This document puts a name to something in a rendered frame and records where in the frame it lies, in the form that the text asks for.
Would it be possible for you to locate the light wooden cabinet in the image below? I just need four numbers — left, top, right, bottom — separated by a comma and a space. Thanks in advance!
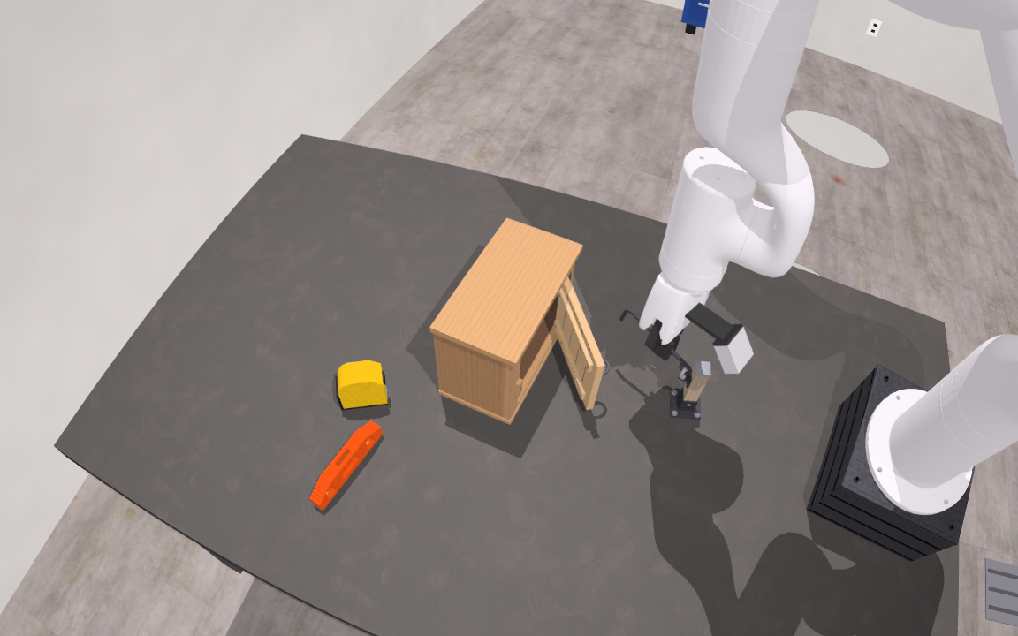
429, 218, 611, 425

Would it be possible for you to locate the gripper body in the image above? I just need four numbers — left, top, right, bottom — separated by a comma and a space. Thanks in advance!
639, 269, 712, 345

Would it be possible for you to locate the orange elongated bar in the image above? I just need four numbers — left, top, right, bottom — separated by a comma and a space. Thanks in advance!
310, 421, 383, 509

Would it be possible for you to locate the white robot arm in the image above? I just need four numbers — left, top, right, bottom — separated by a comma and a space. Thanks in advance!
659, 0, 1018, 515

